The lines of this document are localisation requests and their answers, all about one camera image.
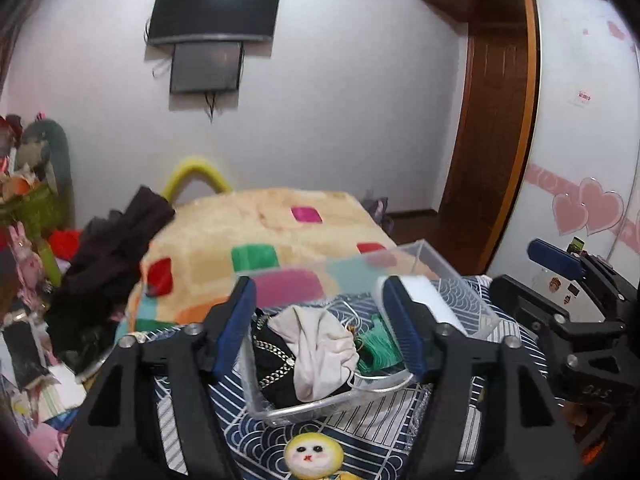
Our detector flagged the white foam block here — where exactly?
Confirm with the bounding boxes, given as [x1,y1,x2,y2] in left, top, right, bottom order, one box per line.
[375,275,472,339]

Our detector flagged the small black wall monitor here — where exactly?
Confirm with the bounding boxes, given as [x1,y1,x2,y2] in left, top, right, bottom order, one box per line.
[169,40,245,95]

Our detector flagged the yellow foam tube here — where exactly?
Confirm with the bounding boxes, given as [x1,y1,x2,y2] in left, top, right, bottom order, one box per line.
[161,156,234,200]

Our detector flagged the clear plastic storage box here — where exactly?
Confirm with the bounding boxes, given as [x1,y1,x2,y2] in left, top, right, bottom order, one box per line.
[235,241,503,428]

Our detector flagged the white wardrobe door pink hearts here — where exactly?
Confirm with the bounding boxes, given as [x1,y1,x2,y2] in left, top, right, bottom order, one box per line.
[486,0,640,306]

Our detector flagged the grey plush toy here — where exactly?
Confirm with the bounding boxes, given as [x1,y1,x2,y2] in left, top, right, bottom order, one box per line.
[14,118,76,221]

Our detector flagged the brown wooden door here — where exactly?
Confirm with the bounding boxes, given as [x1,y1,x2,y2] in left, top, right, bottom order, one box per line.
[437,25,531,226]

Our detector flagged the black wall television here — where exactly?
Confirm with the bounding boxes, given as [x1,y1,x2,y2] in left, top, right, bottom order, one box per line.
[147,0,283,47]

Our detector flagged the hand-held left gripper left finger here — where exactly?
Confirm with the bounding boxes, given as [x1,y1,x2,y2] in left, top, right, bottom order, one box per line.
[57,276,257,480]

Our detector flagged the green basket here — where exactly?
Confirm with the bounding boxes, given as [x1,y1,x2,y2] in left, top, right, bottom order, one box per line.
[0,182,66,288]

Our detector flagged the yellow-haired doll plush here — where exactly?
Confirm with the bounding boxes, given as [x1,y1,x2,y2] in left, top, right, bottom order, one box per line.
[283,432,346,480]

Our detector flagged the grey purple cloth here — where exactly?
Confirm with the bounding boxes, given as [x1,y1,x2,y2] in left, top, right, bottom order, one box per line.
[359,191,397,235]

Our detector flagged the beige blanket with coloured squares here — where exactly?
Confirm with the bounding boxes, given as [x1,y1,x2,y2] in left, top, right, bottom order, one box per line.
[115,187,442,347]

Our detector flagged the black cloth with gold chain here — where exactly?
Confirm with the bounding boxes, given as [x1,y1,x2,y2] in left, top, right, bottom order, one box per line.
[250,310,352,409]

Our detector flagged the white cloth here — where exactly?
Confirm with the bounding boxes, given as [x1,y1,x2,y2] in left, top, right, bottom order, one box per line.
[267,305,360,403]

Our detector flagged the black hanging cable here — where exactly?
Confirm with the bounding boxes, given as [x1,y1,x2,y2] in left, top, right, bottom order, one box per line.
[202,89,222,124]

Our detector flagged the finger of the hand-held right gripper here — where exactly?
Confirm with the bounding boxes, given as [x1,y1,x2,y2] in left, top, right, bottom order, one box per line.
[489,274,635,407]
[528,238,626,306]

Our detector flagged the pile of dark clothes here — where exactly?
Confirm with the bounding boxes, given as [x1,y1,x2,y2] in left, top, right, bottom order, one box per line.
[47,186,177,372]

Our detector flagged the red cloth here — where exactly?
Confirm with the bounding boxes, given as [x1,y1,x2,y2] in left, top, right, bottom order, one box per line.
[47,229,85,262]

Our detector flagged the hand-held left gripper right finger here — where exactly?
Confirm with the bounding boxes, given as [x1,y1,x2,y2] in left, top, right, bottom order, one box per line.
[377,275,583,480]

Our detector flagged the blue patterned bed sheet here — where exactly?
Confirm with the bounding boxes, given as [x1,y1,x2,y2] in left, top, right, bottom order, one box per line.
[150,274,551,480]

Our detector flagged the pink bunny plush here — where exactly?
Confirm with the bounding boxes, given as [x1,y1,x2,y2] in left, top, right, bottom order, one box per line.
[7,222,55,313]

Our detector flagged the pile of papers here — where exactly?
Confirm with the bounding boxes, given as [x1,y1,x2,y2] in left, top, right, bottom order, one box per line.
[0,310,93,428]

